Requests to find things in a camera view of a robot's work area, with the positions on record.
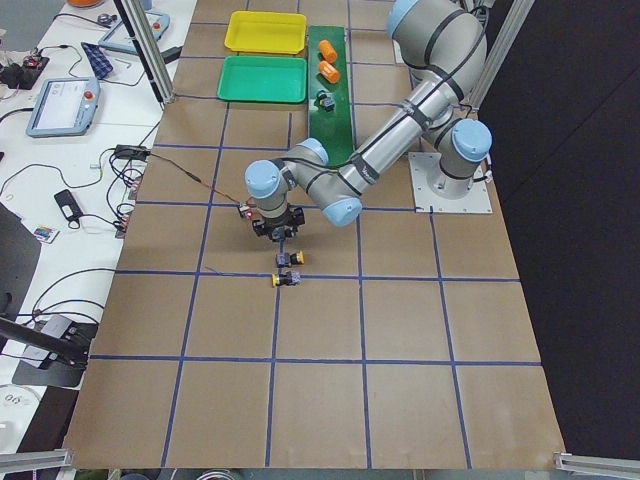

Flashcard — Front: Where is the black power adapter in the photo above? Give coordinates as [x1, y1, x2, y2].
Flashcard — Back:
[114, 144, 150, 161]

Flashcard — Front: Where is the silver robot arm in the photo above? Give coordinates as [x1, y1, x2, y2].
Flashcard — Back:
[245, 1, 492, 242]

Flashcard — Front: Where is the yellow push button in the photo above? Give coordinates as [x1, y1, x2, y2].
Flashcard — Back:
[275, 251, 305, 268]
[271, 270, 301, 287]

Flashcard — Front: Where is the aluminium frame post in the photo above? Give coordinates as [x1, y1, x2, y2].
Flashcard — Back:
[114, 0, 175, 105]

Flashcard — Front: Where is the plain orange cylinder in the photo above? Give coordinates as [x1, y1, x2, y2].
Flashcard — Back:
[318, 39, 338, 63]

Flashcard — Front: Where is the green plastic tray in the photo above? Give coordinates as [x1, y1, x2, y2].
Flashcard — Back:
[217, 55, 307, 104]

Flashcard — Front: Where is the yellow plastic tray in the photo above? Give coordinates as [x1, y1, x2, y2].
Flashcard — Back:
[224, 10, 307, 55]

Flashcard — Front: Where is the grey teach pendant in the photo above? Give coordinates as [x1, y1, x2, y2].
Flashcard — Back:
[26, 77, 101, 138]
[97, 12, 171, 56]

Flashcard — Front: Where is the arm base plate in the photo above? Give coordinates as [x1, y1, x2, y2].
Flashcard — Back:
[408, 152, 493, 215]

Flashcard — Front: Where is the small green circuit board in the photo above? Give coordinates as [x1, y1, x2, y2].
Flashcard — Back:
[237, 204, 253, 220]

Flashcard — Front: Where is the red black wire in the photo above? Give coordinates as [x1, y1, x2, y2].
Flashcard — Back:
[147, 152, 244, 209]

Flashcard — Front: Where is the green conveyor belt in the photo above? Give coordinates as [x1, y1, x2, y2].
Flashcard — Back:
[307, 25, 354, 168]

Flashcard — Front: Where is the blue plaid cloth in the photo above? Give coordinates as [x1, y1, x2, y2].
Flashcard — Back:
[81, 42, 115, 82]

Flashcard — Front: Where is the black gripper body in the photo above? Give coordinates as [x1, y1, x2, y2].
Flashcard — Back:
[260, 206, 292, 241]

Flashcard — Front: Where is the orange cylinder with 4680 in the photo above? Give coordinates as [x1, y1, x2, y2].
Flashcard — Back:
[318, 60, 341, 84]

